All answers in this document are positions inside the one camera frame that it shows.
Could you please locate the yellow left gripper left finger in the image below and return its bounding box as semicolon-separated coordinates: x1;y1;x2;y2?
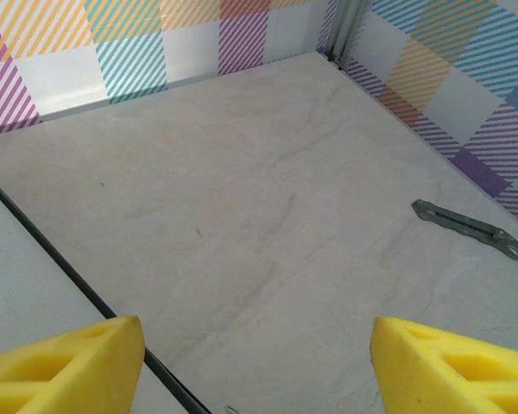
0;315;146;414

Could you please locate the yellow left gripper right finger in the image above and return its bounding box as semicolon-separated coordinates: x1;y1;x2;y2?
370;317;518;414

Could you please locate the grey slotted metal bar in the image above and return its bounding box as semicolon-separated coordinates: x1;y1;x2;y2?
411;198;518;260

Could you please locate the aluminium corner post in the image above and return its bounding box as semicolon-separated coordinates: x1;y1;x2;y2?
327;0;366;70

